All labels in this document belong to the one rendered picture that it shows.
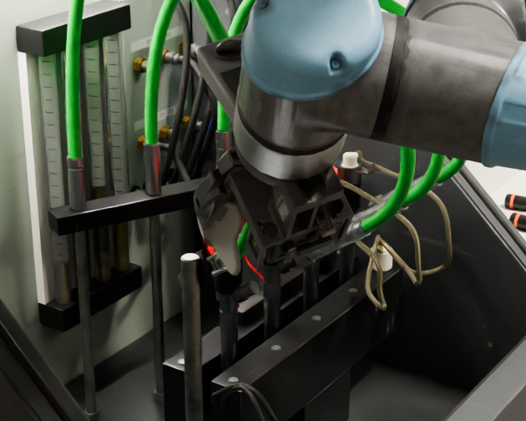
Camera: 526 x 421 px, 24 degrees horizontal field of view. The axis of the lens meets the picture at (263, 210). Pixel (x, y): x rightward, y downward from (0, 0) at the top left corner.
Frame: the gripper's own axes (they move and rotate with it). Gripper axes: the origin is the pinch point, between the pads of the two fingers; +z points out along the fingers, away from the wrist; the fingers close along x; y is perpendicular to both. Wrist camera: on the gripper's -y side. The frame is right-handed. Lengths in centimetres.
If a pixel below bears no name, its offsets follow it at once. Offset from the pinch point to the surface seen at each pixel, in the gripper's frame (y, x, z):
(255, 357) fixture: 4.7, 0.5, 29.7
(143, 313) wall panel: -13, -5, 62
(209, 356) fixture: 2.7, -3.9, 30.2
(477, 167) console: -14, 43, 54
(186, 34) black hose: -34.2, 8.3, 31.3
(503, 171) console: -14, 48, 60
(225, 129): -21.1, 7.8, 30.8
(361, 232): -0.7, 13.3, 18.6
